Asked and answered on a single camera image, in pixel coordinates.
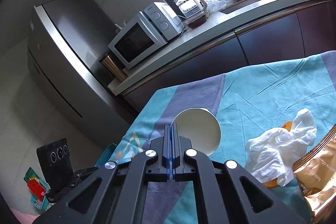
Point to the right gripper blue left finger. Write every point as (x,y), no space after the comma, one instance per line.
(166,152)

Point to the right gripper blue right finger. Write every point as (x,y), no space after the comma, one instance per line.
(176,152)

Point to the white paper cup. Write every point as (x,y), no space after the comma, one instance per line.
(201,127)

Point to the white tissue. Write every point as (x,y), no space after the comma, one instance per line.
(272,154)

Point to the orange peel piece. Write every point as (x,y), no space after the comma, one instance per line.
(273,183)

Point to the gold snack wrapper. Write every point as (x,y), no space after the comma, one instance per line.
(315,174)

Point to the teal plastic trash bin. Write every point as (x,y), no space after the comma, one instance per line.
(106,154)

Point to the black box with dials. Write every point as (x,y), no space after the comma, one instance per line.
(54,160)

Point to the colourful packets on floor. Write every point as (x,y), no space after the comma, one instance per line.
(38,189)

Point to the teal patterned tablecloth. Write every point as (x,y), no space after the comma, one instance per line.
(246,102)

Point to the white microwave oven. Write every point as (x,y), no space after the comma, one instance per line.
(148,31)

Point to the dark red food container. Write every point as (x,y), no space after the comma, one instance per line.
(195,21)

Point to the silver refrigerator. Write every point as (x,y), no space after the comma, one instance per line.
(66,43)

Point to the glass electric kettle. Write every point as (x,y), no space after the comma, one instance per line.
(191,8)

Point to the dark base cabinets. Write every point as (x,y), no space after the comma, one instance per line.
(301,31)

